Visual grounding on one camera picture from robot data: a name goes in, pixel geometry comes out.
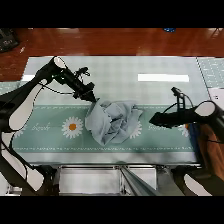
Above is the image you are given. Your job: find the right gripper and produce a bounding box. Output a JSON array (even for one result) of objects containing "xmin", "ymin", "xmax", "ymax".
[{"xmin": 153, "ymin": 112, "xmax": 177, "ymax": 129}]

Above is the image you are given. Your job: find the silver frame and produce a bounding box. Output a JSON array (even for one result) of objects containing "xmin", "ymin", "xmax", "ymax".
[{"xmin": 0, "ymin": 162, "xmax": 205, "ymax": 197}]

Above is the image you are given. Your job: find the pale grey shirt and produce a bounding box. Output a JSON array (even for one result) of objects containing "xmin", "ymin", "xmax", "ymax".
[{"xmin": 84, "ymin": 99, "xmax": 144, "ymax": 147}]

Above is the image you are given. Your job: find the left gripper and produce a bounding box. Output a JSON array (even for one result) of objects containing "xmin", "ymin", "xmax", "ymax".
[{"xmin": 72, "ymin": 81, "xmax": 96, "ymax": 100}]

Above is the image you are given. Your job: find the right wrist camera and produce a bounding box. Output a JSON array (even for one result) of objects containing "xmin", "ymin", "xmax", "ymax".
[{"xmin": 170, "ymin": 86, "xmax": 187, "ymax": 112}]

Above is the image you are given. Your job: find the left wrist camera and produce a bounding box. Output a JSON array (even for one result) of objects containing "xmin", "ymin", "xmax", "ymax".
[{"xmin": 74, "ymin": 66, "xmax": 92, "ymax": 84}]

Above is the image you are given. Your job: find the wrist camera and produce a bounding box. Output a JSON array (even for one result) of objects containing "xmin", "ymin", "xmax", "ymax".
[
  {"xmin": 74, "ymin": 66, "xmax": 92, "ymax": 84},
  {"xmin": 170, "ymin": 86, "xmax": 187, "ymax": 112}
]

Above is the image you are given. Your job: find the black cable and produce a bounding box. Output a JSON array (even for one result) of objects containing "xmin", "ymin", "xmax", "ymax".
[{"xmin": 37, "ymin": 82, "xmax": 75, "ymax": 96}]

